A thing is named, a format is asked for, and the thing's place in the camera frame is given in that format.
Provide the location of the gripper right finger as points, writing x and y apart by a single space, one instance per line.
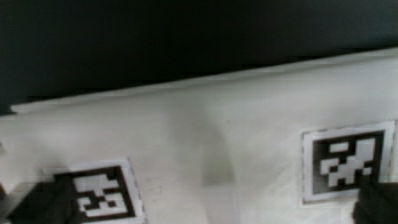
375 207

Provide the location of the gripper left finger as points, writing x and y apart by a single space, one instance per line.
49 206

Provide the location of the white cabinet door panel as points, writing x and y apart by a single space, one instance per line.
208 132

